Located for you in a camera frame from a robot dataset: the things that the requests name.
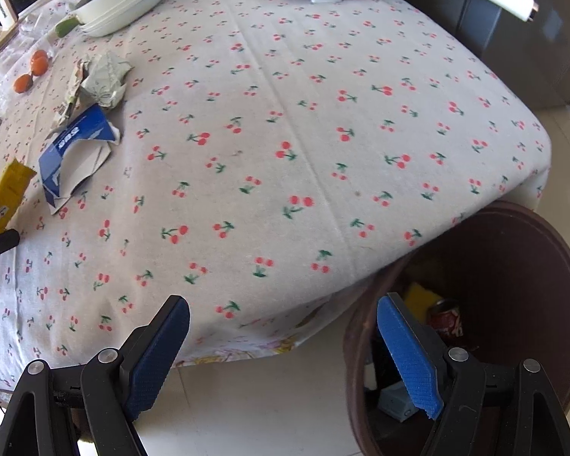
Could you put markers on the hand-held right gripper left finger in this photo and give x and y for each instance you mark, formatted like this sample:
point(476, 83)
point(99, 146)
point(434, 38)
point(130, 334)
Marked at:
point(156, 342)

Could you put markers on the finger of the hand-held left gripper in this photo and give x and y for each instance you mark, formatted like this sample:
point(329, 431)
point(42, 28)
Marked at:
point(2, 242)

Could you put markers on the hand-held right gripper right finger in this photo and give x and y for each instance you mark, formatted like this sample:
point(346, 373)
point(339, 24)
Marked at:
point(408, 356)

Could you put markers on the yellow snack wrapper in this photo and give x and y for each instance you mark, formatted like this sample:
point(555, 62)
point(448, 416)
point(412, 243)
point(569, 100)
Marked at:
point(4, 194)

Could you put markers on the light blue milk carton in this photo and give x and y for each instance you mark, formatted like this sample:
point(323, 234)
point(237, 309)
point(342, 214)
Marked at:
point(396, 403)

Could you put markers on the red cartoon drink can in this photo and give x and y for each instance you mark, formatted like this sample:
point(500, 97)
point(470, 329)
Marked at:
point(449, 325)

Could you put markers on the brown trash bin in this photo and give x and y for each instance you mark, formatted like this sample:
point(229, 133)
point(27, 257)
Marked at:
point(513, 270)

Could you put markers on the yellow soft item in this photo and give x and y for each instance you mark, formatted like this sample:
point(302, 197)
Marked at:
point(418, 297)

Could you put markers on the torn blue white box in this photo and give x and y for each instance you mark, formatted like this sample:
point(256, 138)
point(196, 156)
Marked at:
point(76, 137)

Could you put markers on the small orange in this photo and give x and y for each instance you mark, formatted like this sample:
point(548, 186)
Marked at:
point(40, 55)
point(39, 68)
point(23, 83)

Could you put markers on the crumpled paper wrapper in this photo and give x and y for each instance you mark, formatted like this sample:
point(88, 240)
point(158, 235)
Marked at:
point(102, 76)

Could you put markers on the wooden board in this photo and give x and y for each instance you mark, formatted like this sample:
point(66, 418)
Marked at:
point(2, 40)

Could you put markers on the green vegetable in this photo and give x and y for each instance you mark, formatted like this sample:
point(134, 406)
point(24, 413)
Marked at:
point(66, 26)

